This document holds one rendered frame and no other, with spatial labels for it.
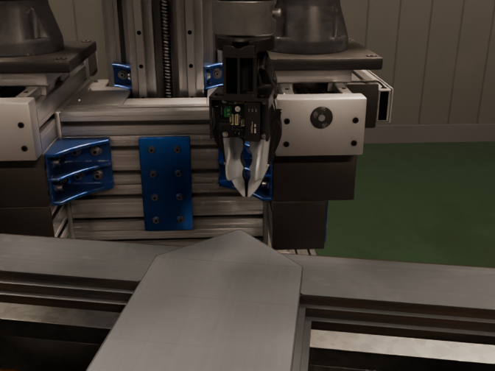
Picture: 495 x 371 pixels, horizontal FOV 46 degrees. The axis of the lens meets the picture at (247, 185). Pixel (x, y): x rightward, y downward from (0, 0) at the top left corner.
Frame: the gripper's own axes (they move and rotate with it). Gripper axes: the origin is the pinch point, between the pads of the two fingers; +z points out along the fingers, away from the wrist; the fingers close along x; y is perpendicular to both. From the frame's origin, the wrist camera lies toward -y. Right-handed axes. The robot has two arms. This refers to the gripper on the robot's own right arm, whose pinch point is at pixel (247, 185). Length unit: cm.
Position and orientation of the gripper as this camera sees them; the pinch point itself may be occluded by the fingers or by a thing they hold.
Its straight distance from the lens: 79.1
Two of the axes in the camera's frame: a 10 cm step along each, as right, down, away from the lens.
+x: 9.9, 0.5, -1.3
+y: -1.4, 3.7, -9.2
